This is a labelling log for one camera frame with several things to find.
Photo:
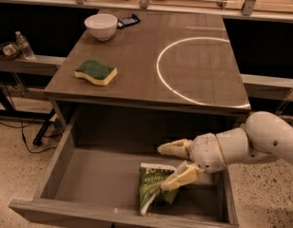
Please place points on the small dark bowl with items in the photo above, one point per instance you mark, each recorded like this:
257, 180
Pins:
9, 51

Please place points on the grey wooden cabinet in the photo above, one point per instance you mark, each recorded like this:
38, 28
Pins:
176, 62

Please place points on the grey side shelf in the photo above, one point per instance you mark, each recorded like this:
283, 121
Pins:
41, 65

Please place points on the clear plastic water bottle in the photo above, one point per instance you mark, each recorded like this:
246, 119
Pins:
24, 45

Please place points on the white ceramic bowl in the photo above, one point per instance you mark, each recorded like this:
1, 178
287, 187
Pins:
101, 26

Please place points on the open grey top drawer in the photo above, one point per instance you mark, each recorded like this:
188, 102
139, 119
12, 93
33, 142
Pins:
93, 177

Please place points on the green and yellow sponge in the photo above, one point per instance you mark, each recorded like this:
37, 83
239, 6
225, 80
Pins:
95, 72

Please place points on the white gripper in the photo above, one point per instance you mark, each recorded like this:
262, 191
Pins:
205, 152

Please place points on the black table leg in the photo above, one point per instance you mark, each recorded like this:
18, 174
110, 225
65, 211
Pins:
38, 139

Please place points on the green jalapeno chip bag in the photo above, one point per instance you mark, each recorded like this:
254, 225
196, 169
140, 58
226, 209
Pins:
151, 176

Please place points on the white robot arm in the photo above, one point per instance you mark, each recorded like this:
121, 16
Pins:
264, 137

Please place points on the black calculator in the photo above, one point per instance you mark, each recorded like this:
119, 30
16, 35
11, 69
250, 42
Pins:
128, 21

